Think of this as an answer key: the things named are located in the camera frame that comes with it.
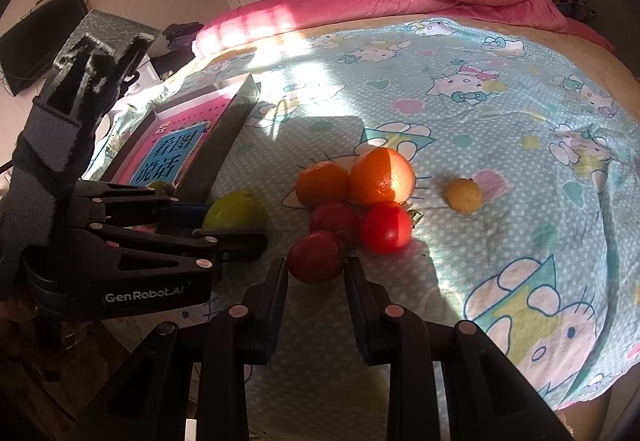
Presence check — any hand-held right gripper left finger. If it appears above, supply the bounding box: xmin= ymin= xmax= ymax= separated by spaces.
xmin=65 ymin=257 xmax=290 ymax=441

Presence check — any dark clothes pile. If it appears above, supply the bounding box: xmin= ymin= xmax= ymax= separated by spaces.
xmin=164 ymin=21 xmax=206 ymax=58

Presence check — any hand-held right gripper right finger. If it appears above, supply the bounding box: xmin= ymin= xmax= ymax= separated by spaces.
xmin=344 ymin=256 xmax=576 ymax=441

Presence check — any dark patterned pillow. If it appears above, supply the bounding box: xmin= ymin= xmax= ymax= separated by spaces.
xmin=536 ymin=0 xmax=599 ymax=23

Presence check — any cartoon cat printed blanket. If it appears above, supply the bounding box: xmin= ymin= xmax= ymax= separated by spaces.
xmin=95 ymin=16 xmax=629 ymax=441

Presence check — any red tomato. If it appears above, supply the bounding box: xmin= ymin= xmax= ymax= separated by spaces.
xmin=309 ymin=201 xmax=362 ymax=246
xmin=360 ymin=202 xmax=414 ymax=255
xmin=287 ymin=230 xmax=346 ymax=285

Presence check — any small orange mandarin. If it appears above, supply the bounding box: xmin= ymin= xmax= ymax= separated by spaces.
xmin=295 ymin=160 xmax=351 ymax=211

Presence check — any black monitor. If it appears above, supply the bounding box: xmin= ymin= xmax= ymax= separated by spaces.
xmin=0 ymin=0 xmax=90 ymax=98

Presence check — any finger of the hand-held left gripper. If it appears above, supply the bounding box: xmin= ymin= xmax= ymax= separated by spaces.
xmin=75 ymin=182 xmax=209 ymax=228
xmin=95 ymin=223 xmax=269 ymax=277

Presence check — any small yellow fruit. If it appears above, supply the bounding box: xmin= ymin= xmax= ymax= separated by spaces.
xmin=446 ymin=178 xmax=484 ymax=215

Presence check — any large orange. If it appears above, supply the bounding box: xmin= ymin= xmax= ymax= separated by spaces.
xmin=349 ymin=147 xmax=416 ymax=208

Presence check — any pink children's book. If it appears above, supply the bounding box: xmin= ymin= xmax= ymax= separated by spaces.
xmin=102 ymin=72 xmax=262 ymax=202

